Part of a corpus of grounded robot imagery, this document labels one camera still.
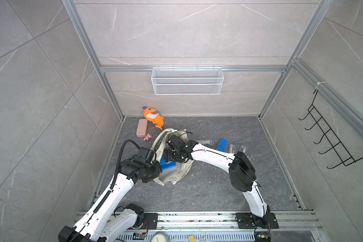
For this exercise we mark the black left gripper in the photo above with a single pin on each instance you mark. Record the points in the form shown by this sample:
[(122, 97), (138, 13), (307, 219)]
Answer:
[(158, 172)]

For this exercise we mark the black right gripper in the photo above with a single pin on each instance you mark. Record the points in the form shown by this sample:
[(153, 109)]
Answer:
[(168, 156)]

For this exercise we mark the beige canvas bag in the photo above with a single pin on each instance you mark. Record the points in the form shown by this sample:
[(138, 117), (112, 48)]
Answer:
[(173, 175)]

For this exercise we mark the clear labelled compass case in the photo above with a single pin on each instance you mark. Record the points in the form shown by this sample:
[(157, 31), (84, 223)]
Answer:
[(205, 142)]

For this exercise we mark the blue compass set case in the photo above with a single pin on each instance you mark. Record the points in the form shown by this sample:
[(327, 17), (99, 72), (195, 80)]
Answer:
[(221, 145)]

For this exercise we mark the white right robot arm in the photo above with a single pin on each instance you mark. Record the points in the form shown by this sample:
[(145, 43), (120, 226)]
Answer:
[(241, 172)]

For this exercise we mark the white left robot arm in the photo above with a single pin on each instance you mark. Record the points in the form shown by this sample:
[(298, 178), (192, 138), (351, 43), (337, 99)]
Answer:
[(100, 224)]

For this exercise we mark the pink bear figurine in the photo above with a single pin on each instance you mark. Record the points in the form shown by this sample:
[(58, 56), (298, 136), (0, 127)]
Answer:
[(147, 137)]

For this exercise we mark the pink rectangular case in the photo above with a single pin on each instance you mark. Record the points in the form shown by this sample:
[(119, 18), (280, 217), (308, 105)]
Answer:
[(142, 128)]

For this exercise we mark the orange plush shark toy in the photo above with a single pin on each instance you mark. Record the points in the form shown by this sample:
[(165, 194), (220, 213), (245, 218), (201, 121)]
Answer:
[(152, 115)]

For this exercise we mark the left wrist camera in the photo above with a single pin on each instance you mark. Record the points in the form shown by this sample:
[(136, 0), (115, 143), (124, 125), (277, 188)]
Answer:
[(145, 156)]

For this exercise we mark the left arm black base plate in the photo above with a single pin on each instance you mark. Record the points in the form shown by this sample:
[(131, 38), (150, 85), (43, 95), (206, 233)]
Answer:
[(148, 220)]

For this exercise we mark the white wire mesh basket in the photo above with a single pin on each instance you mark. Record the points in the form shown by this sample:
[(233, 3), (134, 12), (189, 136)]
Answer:
[(187, 81)]

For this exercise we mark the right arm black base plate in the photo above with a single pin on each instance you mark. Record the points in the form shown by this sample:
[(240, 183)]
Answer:
[(249, 221)]

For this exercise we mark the black wire hook rack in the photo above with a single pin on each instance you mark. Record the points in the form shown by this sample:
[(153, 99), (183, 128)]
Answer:
[(345, 158)]

